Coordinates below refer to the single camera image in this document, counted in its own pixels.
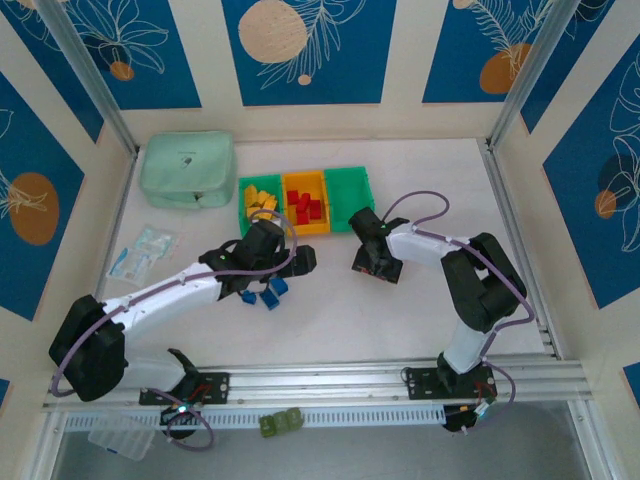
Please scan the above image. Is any black arm base connector block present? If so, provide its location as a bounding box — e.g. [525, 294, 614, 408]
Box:
[442, 404, 501, 435]
[159, 403, 202, 444]

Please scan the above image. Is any green plastic bin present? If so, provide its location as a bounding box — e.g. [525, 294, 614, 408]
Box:
[323, 166, 376, 234]
[237, 174, 287, 240]

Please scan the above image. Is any yellow plastic bin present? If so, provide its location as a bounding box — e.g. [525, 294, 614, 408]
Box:
[281, 170, 332, 236]

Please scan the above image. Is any mint green zipper pouch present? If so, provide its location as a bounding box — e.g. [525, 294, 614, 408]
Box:
[138, 130, 239, 210]

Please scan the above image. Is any blue and white plastic packet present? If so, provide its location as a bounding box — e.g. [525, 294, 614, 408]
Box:
[107, 247, 157, 287]

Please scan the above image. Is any clear plastic organizer box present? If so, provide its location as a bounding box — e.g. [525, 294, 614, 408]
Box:
[87, 412, 156, 461]

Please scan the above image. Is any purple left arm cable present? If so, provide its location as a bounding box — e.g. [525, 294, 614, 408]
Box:
[49, 209, 299, 451]

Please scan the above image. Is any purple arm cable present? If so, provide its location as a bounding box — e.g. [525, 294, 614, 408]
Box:
[49, 209, 299, 451]
[382, 192, 534, 434]

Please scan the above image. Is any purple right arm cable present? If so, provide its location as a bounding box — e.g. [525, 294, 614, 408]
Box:
[382, 192, 534, 434]

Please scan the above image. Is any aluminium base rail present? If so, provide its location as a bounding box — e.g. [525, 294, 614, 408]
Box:
[42, 357, 586, 414]

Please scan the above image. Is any aluminium side rail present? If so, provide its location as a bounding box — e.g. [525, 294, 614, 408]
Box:
[92, 149, 142, 301]
[478, 138, 564, 361]

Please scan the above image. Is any white slotted cable duct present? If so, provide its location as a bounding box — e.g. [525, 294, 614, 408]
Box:
[64, 405, 446, 431]

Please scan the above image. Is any aluminium frame post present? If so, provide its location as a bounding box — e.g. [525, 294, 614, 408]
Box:
[487, 0, 589, 151]
[34, 0, 140, 157]

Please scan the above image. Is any aluminium lower frame bar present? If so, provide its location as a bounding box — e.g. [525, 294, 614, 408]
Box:
[19, 412, 69, 480]
[567, 399, 619, 480]

